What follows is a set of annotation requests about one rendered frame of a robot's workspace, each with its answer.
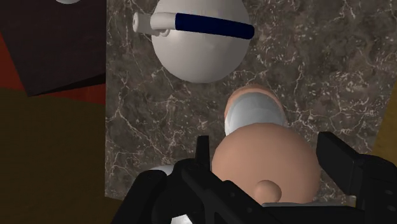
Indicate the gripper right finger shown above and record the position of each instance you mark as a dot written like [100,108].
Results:
[369,176]

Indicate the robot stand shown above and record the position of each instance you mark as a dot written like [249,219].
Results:
[52,43]

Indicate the white pen with blue cap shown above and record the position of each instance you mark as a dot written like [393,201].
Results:
[211,25]

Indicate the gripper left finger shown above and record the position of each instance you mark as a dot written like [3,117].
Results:
[186,192]

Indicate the white round bowl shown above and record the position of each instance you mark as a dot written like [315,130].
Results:
[201,56]

